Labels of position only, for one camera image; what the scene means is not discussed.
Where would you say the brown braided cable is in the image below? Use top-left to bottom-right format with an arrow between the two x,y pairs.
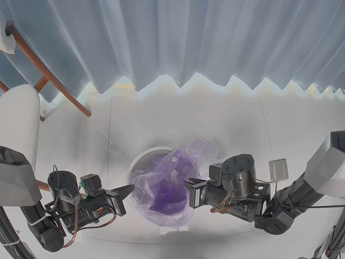
63,213 -> 117,249
210,192 -> 233,214

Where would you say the purple plastic bag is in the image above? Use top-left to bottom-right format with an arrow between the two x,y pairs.
131,138 -> 219,228

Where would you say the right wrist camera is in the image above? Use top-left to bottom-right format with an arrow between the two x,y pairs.
209,163 -> 225,187

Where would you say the white padded wooden chair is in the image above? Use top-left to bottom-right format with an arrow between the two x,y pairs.
0,10 -> 92,192

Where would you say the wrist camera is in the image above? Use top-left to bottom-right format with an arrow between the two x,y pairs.
209,163 -> 225,187
80,173 -> 105,198

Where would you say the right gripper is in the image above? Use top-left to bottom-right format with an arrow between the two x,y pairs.
184,178 -> 234,210

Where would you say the pale blue curtain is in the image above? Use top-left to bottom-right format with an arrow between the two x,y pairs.
0,0 -> 345,105

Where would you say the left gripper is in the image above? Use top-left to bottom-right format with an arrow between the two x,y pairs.
78,185 -> 135,224

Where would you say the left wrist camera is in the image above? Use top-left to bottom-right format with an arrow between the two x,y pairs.
80,173 -> 105,198

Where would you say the white trash bin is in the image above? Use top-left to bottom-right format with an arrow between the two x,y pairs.
127,145 -> 201,221

